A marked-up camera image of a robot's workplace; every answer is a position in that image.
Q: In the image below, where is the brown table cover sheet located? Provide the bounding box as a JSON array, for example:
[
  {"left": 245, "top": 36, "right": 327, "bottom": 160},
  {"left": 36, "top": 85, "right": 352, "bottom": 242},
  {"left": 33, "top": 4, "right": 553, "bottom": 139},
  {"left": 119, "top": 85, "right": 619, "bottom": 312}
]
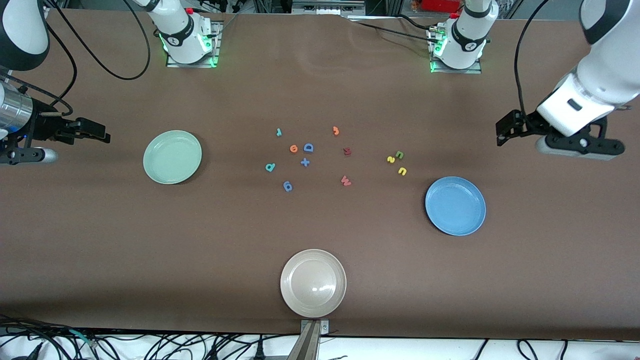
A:
[{"left": 0, "top": 7, "right": 640, "bottom": 342}]

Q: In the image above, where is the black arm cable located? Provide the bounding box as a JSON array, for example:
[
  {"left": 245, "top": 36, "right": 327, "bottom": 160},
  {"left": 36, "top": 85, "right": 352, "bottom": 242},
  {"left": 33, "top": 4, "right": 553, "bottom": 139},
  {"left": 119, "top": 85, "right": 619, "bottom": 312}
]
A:
[
  {"left": 514, "top": 0, "right": 553, "bottom": 121},
  {"left": 0, "top": 0, "right": 152, "bottom": 118}
]

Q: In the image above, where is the aluminium camera mount profile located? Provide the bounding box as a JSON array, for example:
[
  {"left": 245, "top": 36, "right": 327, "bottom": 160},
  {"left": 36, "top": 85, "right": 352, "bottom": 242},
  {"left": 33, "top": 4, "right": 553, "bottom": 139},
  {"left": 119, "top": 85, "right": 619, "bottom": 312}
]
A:
[{"left": 287, "top": 319, "right": 331, "bottom": 360}]

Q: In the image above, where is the red box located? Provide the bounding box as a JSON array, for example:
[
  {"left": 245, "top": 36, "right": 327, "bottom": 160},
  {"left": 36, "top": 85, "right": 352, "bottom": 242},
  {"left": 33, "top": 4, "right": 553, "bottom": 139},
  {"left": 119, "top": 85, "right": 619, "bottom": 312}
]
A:
[{"left": 422, "top": 0, "right": 462, "bottom": 13}]

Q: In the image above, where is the blue plate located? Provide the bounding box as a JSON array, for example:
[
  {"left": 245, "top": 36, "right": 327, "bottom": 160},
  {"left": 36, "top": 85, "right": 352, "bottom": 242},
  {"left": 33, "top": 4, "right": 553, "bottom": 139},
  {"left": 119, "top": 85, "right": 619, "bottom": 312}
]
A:
[{"left": 424, "top": 176, "right": 487, "bottom": 237}]

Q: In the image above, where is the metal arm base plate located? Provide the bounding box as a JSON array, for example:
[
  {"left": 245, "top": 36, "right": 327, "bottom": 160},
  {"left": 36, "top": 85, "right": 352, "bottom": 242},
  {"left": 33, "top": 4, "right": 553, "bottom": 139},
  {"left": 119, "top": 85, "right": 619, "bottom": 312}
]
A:
[
  {"left": 165, "top": 20, "right": 223, "bottom": 68},
  {"left": 429, "top": 25, "right": 483, "bottom": 75}
]

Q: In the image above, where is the teal cable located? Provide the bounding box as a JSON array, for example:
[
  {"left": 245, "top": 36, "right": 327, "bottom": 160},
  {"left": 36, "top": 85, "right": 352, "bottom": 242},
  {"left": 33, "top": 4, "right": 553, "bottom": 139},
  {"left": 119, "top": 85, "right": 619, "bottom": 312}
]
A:
[{"left": 69, "top": 329, "right": 98, "bottom": 349}]

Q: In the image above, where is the beige plate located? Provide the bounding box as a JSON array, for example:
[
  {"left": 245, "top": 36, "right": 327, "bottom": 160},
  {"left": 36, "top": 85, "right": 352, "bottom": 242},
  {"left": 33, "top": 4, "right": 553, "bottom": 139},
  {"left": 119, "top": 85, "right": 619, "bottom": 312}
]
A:
[{"left": 279, "top": 248, "right": 347, "bottom": 319}]

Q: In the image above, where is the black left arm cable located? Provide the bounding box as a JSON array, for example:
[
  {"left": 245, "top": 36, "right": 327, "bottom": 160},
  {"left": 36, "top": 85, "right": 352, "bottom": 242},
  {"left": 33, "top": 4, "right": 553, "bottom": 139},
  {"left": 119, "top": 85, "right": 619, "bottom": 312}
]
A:
[{"left": 514, "top": 0, "right": 553, "bottom": 121}]

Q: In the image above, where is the pale green plate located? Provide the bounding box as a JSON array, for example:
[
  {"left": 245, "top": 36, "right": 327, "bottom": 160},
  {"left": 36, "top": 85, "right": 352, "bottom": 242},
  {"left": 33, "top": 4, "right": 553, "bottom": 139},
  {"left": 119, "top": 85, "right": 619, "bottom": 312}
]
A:
[{"left": 142, "top": 130, "right": 203, "bottom": 185}]

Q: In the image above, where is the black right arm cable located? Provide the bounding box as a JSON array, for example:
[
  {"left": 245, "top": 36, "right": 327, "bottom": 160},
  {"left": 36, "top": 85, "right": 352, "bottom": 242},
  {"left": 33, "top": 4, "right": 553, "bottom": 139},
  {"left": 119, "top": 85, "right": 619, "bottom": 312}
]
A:
[{"left": 0, "top": 0, "right": 152, "bottom": 118}]

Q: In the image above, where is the silver background frame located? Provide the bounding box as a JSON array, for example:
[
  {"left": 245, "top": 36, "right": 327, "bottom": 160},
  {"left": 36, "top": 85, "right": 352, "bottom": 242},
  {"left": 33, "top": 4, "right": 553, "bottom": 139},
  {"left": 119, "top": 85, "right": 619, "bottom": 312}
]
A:
[{"left": 291, "top": 0, "right": 367, "bottom": 16}]

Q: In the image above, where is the black cable on table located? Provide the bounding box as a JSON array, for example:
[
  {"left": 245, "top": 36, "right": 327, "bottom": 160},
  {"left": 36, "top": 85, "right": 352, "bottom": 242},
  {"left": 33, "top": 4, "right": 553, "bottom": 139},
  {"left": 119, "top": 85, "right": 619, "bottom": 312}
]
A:
[{"left": 350, "top": 14, "right": 441, "bottom": 43}]

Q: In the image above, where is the black looped cable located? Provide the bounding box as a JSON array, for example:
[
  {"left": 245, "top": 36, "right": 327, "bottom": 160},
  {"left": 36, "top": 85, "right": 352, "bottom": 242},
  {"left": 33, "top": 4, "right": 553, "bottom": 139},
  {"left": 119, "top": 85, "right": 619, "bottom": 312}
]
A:
[{"left": 516, "top": 339, "right": 540, "bottom": 360}]

